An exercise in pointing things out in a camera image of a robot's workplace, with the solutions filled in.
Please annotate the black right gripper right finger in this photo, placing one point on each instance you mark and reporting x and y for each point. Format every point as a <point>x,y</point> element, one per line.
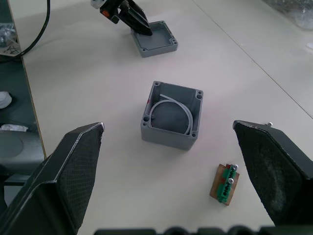
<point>269,166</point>

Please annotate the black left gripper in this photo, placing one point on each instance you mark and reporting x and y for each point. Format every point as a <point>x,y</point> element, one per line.
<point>112,11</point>

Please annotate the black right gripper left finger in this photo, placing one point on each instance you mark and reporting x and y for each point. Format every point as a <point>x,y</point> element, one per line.
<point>71,171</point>

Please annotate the grey plastic box lid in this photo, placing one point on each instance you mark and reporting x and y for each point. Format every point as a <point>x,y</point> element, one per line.
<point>159,47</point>

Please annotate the silver screw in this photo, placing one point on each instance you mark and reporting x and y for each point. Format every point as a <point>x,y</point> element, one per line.
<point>235,167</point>
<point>231,181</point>

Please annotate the grey plastic junction box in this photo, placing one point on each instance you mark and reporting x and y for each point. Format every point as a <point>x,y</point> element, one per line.
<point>168,139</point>

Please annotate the crumpled white paper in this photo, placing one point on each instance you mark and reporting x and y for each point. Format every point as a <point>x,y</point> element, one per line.
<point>12,127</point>

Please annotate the white round object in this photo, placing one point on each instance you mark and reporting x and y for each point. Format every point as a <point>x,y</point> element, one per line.
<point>4,100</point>

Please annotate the clear bag with small parts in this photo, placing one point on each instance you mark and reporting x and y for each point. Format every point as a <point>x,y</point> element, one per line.
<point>8,39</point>

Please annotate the clear plastic wrapping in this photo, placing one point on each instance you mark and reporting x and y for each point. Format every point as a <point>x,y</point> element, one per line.
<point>293,12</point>

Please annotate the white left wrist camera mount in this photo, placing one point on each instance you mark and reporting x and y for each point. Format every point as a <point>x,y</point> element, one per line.
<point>96,2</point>

